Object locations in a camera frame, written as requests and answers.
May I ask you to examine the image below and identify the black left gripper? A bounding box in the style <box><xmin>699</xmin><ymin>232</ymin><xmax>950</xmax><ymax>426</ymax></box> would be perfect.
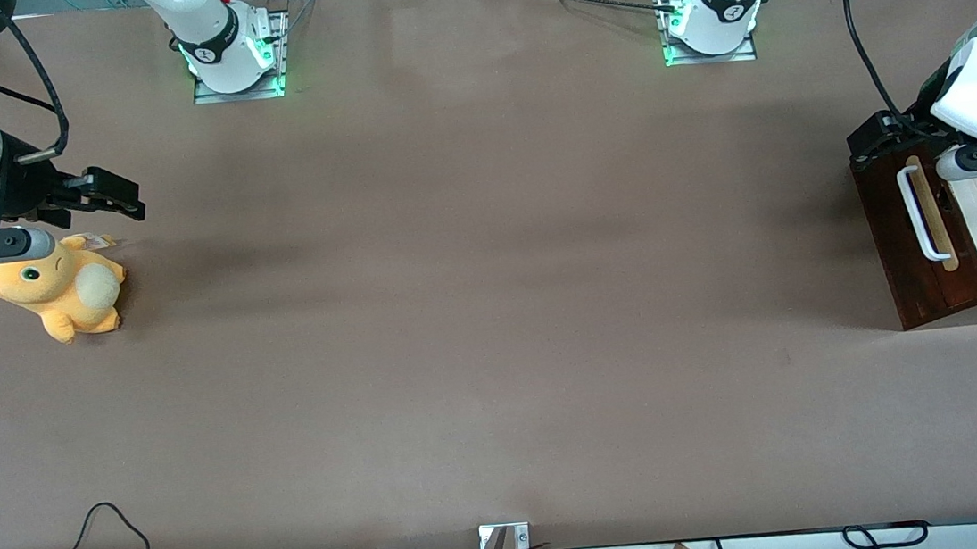
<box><xmin>841</xmin><ymin>76</ymin><xmax>973</xmax><ymax>172</ymax></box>

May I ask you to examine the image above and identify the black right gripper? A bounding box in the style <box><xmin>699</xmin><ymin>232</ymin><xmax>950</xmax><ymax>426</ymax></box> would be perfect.
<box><xmin>0</xmin><ymin>118</ymin><xmax>149</xmax><ymax>237</ymax></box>

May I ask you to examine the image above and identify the tan wooden drawer strip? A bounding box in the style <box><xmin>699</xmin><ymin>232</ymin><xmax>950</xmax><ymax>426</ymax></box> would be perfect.
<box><xmin>904</xmin><ymin>150</ymin><xmax>961</xmax><ymax>277</ymax></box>

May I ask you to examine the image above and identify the brown and white drawer cabinet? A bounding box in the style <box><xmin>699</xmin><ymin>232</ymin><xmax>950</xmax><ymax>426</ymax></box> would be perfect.
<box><xmin>848</xmin><ymin>141</ymin><xmax>977</xmax><ymax>336</ymax></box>

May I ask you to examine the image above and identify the orange plush toy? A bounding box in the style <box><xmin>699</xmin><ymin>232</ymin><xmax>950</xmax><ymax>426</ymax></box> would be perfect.
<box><xmin>0</xmin><ymin>228</ymin><xmax>134</xmax><ymax>351</ymax></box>

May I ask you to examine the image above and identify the white drawer handle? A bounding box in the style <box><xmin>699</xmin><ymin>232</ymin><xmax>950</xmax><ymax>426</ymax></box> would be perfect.
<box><xmin>895</xmin><ymin>162</ymin><xmax>955</xmax><ymax>266</ymax></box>

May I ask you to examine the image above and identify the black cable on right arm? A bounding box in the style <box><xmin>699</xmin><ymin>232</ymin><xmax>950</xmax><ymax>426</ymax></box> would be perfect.
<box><xmin>0</xmin><ymin>0</ymin><xmax>75</xmax><ymax>168</ymax></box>

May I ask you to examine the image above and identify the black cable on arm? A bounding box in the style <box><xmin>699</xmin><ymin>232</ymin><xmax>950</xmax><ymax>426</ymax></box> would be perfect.
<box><xmin>841</xmin><ymin>0</ymin><xmax>911</xmax><ymax>132</ymax></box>
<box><xmin>0</xmin><ymin>0</ymin><xmax>75</xmax><ymax>168</ymax></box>

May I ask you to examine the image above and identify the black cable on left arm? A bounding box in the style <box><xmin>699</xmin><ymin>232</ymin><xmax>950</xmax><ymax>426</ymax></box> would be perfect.
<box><xmin>841</xmin><ymin>0</ymin><xmax>911</xmax><ymax>132</ymax></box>

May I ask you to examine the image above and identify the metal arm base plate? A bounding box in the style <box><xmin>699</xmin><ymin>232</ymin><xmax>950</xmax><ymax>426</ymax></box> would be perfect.
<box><xmin>186</xmin><ymin>9</ymin><xmax>297</xmax><ymax>106</ymax></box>
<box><xmin>656</xmin><ymin>0</ymin><xmax>759</xmax><ymax>71</ymax></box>

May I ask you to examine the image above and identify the black looped cable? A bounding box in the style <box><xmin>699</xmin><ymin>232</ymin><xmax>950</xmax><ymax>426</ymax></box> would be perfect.
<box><xmin>47</xmin><ymin>497</ymin><xmax>152</xmax><ymax>549</ymax></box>

